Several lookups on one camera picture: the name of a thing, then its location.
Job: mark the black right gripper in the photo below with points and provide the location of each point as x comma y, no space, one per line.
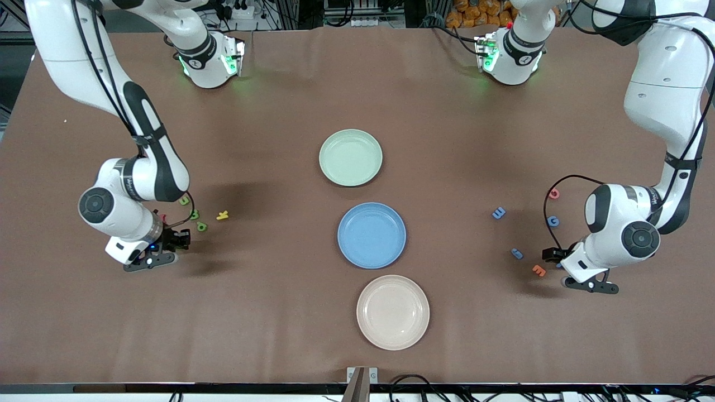
176,239

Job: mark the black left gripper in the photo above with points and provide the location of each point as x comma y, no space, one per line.
554,255

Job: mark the blue foam letter G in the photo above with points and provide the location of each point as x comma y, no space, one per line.
549,221

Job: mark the blue foam curled round letter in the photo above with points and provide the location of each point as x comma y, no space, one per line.
517,254

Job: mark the blue foam letter E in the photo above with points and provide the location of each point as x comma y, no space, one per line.
499,213

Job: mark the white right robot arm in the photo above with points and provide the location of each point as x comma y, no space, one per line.
156,167

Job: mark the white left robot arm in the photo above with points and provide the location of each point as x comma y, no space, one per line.
665,84

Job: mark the orange foam letter E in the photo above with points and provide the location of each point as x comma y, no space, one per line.
538,271

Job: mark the yellow foam letter K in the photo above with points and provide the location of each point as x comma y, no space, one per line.
222,215

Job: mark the brown table cover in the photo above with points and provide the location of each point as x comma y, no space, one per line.
279,111

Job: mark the pale pink plate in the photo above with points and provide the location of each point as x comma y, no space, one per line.
393,312

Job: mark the blue plate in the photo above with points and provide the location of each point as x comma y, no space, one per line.
371,235

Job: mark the pale green plate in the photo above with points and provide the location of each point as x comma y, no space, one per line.
351,158

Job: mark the white power strip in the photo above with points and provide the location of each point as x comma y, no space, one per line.
240,11
377,23

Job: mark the orange mesh bag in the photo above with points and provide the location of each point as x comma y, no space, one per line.
475,14

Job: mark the metal bracket with brown post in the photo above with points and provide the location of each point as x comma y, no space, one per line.
357,385

